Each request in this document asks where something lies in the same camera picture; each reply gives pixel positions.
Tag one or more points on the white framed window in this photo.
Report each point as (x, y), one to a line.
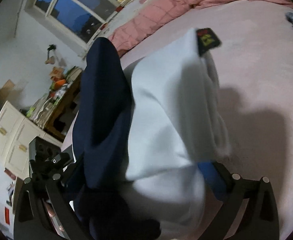
(77, 23)

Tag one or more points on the pink bed sheet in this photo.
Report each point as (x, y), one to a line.
(254, 64)

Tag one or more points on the orange plush toy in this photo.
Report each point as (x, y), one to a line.
(56, 85)

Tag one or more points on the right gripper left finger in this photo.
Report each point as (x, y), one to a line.
(43, 211)

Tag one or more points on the white drawer cabinet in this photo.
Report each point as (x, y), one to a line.
(16, 132)

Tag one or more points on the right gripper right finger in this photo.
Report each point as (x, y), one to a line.
(260, 219)

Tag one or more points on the pink plaid quilt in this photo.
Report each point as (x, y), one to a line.
(157, 14)

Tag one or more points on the dark wooden desk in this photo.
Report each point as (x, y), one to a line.
(63, 112)

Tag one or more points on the white navy varsity jacket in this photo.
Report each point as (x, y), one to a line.
(141, 133)

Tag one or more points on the wall mounted desk lamp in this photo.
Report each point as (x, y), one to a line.
(50, 58)

